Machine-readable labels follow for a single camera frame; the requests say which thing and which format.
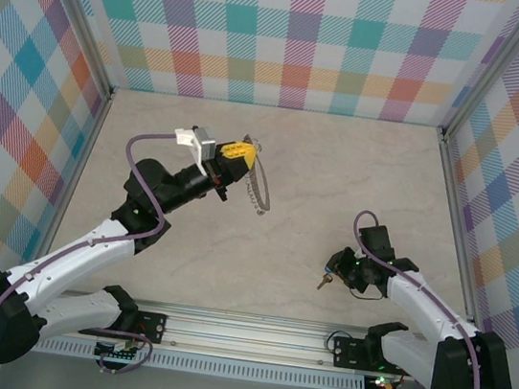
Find silver keyring chain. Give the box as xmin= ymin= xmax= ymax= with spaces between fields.
xmin=231 ymin=132 xmax=282 ymax=219

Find small electronics board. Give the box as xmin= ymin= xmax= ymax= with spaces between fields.
xmin=366 ymin=373 xmax=398 ymax=389
xmin=94 ymin=333 xmax=143 ymax=365

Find thin black wire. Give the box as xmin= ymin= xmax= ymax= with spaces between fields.
xmin=350 ymin=284 xmax=390 ymax=305

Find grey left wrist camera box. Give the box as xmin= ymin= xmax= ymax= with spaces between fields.
xmin=190 ymin=124 xmax=221 ymax=164

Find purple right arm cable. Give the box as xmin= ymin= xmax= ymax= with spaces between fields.
xmin=331 ymin=208 xmax=507 ymax=389

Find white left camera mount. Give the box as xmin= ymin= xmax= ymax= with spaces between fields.
xmin=169 ymin=126 xmax=214 ymax=176

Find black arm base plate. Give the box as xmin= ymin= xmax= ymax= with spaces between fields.
xmin=329 ymin=332 xmax=372 ymax=373
xmin=132 ymin=309 xmax=169 ymax=346

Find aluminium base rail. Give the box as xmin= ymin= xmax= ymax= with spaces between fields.
xmin=49 ymin=285 xmax=417 ymax=380

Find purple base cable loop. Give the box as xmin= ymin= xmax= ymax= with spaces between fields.
xmin=93 ymin=325 xmax=157 ymax=379

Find white slotted cable duct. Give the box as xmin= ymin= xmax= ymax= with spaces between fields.
xmin=32 ymin=330 xmax=370 ymax=389

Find aluminium corner post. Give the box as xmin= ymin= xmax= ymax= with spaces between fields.
xmin=436 ymin=0 xmax=519 ymax=149
xmin=21 ymin=0 xmax=129 ymax=103

